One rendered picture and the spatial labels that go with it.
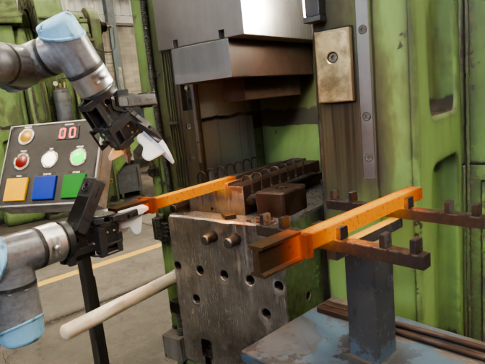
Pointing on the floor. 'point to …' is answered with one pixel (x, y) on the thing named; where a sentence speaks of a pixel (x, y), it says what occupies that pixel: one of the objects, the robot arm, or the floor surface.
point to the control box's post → (88, 287)
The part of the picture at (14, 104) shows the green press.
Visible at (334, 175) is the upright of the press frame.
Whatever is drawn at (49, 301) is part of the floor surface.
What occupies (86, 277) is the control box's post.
